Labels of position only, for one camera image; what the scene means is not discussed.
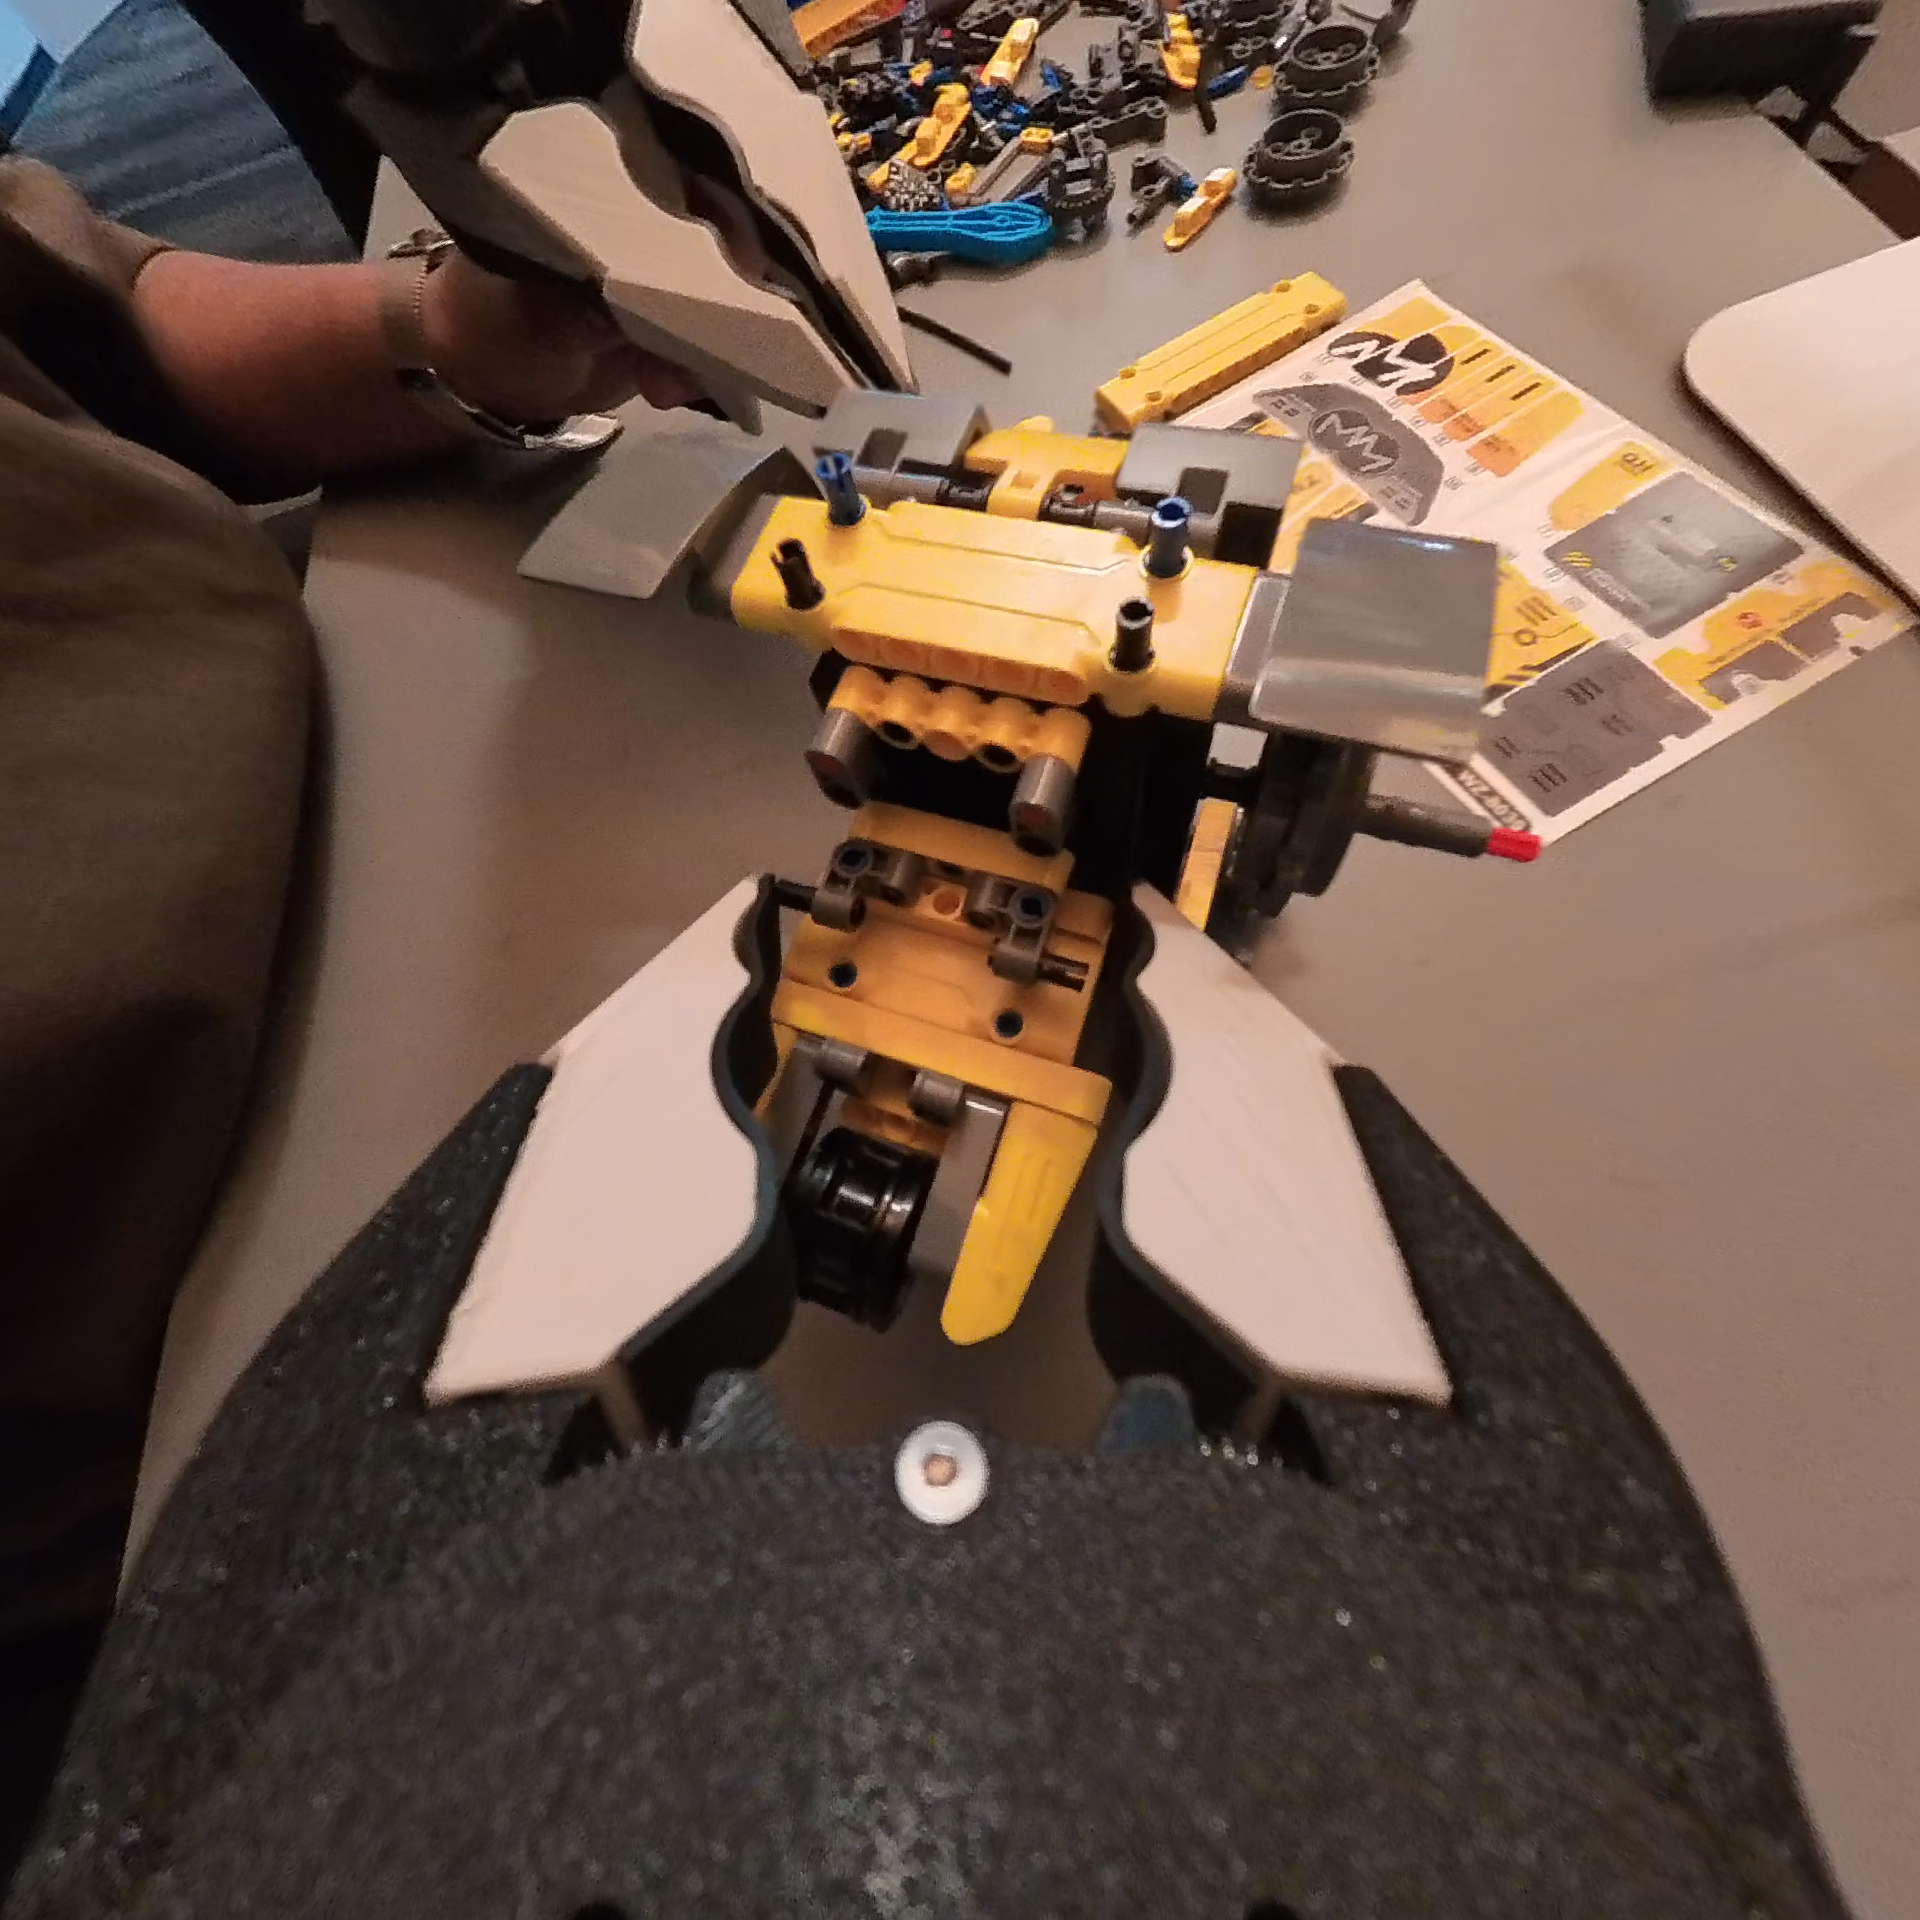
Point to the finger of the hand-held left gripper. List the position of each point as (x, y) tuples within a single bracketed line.
[(659, 285), (758, 106)]

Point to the silver wristwatch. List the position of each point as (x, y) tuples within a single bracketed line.
[(570, 433)]

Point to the flat yellow brick panel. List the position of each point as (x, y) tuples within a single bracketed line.
[(1217, 353)]

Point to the white book stand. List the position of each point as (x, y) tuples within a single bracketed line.
[(1833, 407)]

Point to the yellow toy brick vehicle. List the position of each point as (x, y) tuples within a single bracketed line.
[(977, 598)]

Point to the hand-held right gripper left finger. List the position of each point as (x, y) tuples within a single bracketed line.
[(614, 1188)]

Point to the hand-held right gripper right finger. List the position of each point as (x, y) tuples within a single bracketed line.
[(1275, 1200)]

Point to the thin black axle rod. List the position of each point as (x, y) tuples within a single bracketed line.
[(953, 338)]

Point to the yellow sticker sheet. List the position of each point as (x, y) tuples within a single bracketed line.
[(1636, 494)]

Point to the person's left forearm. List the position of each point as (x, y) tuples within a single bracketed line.
[(269, 353)]

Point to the blue brick separator tool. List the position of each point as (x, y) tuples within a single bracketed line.
[(977, 233)]

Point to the person's left hand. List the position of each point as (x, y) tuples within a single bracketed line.
[(525, 353)]

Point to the pile of small brick parts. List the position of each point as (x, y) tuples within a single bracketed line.
[(1078, 92)]

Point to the dark grey axle rod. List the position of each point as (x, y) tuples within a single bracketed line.
[(1426, 825)]

